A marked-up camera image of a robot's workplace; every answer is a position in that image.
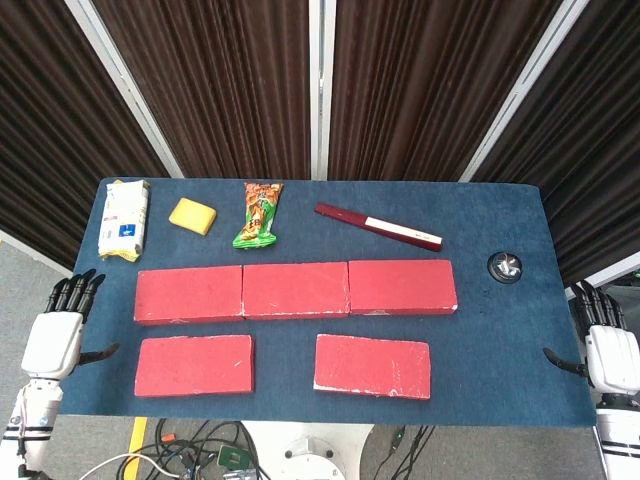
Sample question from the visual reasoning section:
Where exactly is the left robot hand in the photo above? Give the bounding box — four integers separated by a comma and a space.
20, 268, 120, 381

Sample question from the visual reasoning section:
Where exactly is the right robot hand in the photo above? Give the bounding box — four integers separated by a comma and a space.
543, 280, 640, 396

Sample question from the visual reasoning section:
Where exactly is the red foam brick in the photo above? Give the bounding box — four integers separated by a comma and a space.
133, 265, 245, 326
347, 259, 459, 317
241, 261, 351, 320
133, 334, 256, 399

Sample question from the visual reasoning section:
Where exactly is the red brick with chipped white edge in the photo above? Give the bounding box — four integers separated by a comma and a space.
313, 333, 432, 400

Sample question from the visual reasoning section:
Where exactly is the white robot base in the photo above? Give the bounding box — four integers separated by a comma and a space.
239, 421, 375, 480

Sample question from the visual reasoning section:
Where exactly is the yellow floor tape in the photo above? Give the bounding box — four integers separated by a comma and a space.
122, 417, 149, 480

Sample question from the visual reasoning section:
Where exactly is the white snack packet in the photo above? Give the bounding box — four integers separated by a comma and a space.
97, 179, 151, 264

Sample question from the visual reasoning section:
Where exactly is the yellow sponge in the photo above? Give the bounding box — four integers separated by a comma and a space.
168, 197, 218, 236

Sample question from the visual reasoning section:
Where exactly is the brown pleated screen panel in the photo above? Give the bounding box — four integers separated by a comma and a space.
309, 0, 591, 182
64, 0, 321, 181
0, 0, 184, 274
459, 0, 640, 301

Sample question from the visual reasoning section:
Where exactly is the green circuit board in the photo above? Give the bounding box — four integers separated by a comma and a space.
217, 443, 251, 470

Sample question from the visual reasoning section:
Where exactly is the blue table cloth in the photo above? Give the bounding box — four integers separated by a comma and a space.
57, 178, 599, 429

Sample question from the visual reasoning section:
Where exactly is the orange green snack bag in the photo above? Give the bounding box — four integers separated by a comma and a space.
231, 181, 285, 250

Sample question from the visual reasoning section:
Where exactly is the dark red white long box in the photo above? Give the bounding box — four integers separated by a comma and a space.
314, 202, 444, 253

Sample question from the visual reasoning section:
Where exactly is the white floor cable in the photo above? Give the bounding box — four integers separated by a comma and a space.
77, 452, 176, 480

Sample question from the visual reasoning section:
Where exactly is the black floor cable tangle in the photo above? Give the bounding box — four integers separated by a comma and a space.
149, 418, 266, 480

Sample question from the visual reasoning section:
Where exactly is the black cable with green plug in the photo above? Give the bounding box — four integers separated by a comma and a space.
384, 424, 436, 480

